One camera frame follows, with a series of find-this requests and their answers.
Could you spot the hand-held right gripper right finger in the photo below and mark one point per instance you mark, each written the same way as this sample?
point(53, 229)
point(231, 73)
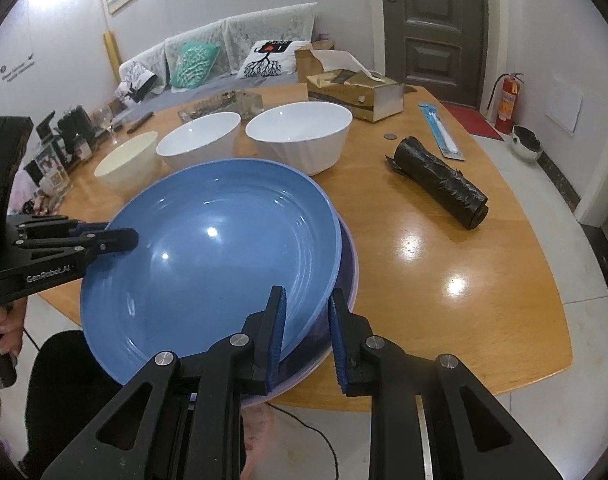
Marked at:
point(339, 347)

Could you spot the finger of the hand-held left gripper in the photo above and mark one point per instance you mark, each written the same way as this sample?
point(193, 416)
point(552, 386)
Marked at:
point(89, 230)
point(116, 241)

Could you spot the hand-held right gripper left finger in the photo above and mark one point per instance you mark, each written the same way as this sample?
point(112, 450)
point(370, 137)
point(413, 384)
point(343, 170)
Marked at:
point(280, 327)

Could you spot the purple plate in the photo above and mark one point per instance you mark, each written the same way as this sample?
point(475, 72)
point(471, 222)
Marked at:
point(348, 270)

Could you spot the small cream bowl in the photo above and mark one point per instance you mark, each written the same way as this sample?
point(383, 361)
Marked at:
point(126, 160)

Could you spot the blue plate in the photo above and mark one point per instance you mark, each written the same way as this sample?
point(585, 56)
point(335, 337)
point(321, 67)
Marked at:
point(209, 260)

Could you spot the medium white bowl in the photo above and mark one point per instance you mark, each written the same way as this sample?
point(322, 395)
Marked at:
point(199, 140)

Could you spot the large white bowl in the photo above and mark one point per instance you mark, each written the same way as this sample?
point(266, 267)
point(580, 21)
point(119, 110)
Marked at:
point(299, 135)

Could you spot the person's left hand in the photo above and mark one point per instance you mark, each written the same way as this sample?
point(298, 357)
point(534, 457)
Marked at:
point(9, 330)

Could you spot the black kettle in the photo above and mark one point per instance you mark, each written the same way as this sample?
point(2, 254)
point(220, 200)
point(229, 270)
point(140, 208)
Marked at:
point(76, 125)

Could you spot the wine glass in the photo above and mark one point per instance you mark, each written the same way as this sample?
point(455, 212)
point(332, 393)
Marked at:
point(104, 117)

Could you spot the black remote control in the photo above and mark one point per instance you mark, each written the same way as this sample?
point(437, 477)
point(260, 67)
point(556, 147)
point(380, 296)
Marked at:
point(140, 122)

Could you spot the wooden board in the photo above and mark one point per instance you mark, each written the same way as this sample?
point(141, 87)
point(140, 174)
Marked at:
point(110, 55)

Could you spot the black and white cushion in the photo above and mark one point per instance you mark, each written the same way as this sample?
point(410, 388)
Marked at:
point(136, 80)

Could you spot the glass ashtray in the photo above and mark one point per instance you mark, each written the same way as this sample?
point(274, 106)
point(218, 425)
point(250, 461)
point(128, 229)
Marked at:
point(219, 102)

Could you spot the teal cushion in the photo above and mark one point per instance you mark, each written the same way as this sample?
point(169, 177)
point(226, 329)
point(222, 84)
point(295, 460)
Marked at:
point(191, 65)

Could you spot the black trash bag roll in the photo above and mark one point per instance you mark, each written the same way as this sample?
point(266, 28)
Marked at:
point(439, 180)

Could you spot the blue toothbrush package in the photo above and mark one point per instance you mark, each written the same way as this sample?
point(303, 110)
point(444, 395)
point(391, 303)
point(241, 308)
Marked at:
point(441, 132)

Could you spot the white tree print cushion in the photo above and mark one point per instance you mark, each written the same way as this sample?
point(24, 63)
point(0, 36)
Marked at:
point(271, 60)

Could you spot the gold tissue box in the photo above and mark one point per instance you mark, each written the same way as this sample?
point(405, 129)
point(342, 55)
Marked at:
point(354, 95)

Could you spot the wooden side cabinet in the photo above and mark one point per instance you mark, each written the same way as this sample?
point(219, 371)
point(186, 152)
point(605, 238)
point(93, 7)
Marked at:
point(304, 62)

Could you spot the grey sofa with lace cover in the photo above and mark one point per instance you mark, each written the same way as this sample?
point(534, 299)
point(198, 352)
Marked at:
point(264, 25)

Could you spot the red doormat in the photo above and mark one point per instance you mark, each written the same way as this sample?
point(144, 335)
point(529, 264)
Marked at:
point(471, 120)

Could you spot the silver helmet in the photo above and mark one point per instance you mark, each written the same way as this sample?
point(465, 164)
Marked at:
point(525, 145)

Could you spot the red fire extinguisher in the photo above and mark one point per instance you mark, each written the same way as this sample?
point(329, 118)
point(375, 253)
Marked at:
point(508, 102)

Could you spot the dark grey door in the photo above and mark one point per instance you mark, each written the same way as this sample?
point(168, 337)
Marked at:
point(434, 35)

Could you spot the white wall panel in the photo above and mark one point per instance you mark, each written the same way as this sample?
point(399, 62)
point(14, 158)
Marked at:
point(564, 105)

